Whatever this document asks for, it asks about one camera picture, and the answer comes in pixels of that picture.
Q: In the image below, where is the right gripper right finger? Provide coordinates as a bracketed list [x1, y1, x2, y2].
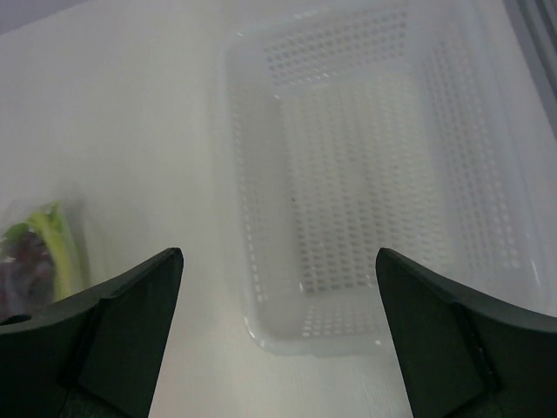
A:
[376, 248, 556, 417]

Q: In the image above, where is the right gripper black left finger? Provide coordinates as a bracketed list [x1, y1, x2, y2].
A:
[1, 247, 183, 417]

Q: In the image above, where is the red grape bunch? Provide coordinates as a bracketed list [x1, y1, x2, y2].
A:
[1, 232, 56, 320]

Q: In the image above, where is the clear zip top bag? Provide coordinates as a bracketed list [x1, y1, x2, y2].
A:
[1, 198, 91, 322]

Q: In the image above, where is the white plastic basket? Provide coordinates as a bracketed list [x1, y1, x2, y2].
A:
[219, 1, 556, 356]

